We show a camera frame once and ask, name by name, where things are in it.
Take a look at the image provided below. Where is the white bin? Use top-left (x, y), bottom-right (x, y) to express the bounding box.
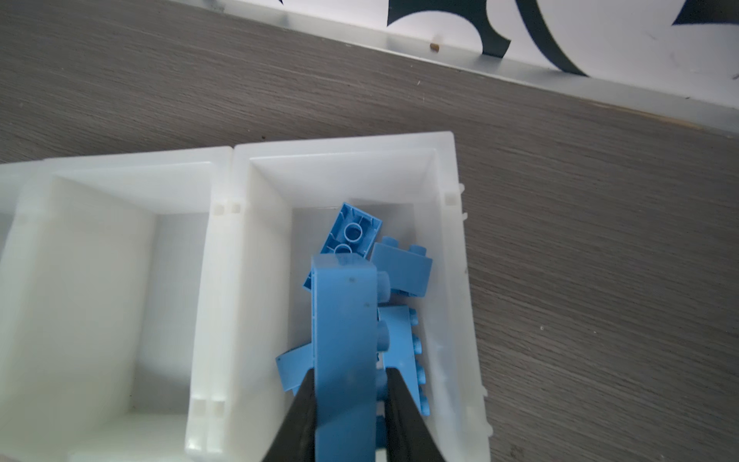
top-left (185, 132), bottom-right (492, 461)
top-left (1, 146), bottom-right (233, 461)

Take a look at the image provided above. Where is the blue lego brick cluster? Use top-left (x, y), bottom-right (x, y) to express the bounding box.
top-left (311, 253), bottom-right (391, 461)

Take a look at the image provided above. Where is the right white bin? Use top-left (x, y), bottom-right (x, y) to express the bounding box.
top-left (185, 132), bottom-right (492, 461)

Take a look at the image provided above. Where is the middle white bin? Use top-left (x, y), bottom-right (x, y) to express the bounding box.
top-left (1, 146), bottom-right (233, 461)

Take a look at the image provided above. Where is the blue lego brick bottom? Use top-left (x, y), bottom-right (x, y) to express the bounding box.
top-left (378, 305), bottom-right (430, 417)

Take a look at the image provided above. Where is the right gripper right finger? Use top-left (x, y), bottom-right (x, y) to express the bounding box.
top-left (384, 368), bottom-right (445, 462)

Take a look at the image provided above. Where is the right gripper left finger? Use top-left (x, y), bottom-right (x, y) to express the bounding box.
top-left (263, 369), bottom-right (317, 462)

